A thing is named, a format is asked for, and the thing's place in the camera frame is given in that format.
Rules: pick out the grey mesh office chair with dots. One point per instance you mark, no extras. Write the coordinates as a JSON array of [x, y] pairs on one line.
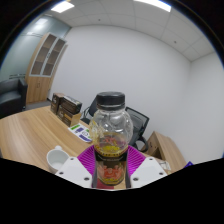
[[140, 123]]

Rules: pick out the white and grey mug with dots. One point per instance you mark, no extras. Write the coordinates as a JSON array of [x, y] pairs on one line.
[[56, 160]]

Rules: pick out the black office chair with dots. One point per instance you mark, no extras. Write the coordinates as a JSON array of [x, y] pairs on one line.
[[90, 113]]

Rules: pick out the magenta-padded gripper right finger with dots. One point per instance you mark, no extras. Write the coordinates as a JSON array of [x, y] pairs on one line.
[[148, 170]]

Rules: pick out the tall dark brown box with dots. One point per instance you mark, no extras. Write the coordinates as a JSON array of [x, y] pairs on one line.
[[56, 103]]

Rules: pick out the brown and tan carton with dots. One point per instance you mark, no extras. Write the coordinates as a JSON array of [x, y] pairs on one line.
[[68, 118]]

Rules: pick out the black sofa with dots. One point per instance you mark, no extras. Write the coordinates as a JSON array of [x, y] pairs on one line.
[[11, 100]]

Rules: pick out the white printed leaflet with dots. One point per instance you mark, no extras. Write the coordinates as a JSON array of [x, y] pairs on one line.
[[80, 130]]

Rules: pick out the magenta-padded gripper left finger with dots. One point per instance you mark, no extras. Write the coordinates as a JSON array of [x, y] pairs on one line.
[[74, 170]]

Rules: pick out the clear black-capped drink bottle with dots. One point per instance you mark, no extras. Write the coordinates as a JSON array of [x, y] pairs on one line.
[[111, 133]]

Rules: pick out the wooden glass-door shelf cabinet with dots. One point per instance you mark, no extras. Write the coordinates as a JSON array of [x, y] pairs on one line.
[[38, 86]]

